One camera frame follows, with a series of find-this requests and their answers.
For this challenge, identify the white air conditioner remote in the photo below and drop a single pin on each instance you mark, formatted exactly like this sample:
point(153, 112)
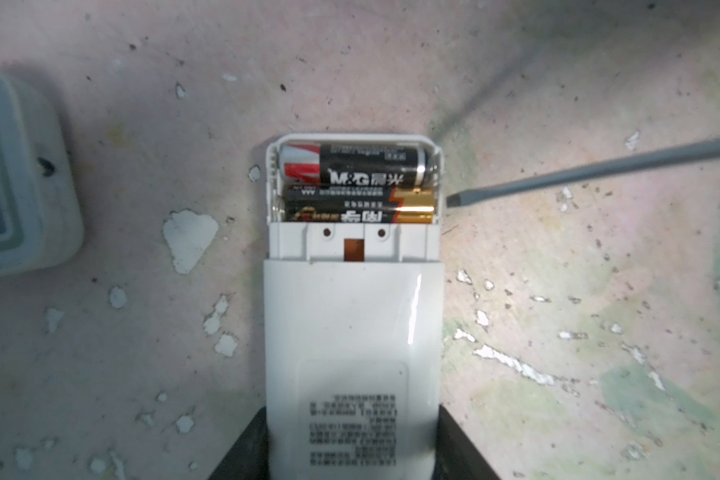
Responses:
point(353, 318)

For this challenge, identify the black red AAA battery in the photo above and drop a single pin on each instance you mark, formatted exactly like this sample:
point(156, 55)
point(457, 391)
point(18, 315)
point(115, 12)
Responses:
point(357, 164)

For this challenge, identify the grey buttoned remote control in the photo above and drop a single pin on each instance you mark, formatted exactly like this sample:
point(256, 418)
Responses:
point(41, 223)

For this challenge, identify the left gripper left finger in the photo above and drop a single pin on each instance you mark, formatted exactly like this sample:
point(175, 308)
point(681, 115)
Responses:
point(248, 458)

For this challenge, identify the black gold AAA battery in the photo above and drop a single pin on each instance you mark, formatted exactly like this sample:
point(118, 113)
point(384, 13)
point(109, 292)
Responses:
point(355, 204)

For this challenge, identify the orange black screwdriver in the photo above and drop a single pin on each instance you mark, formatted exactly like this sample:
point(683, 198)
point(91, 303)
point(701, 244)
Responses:
point(697, 152)

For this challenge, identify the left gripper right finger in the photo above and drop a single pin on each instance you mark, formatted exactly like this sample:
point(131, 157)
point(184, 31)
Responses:
point(456, 456)

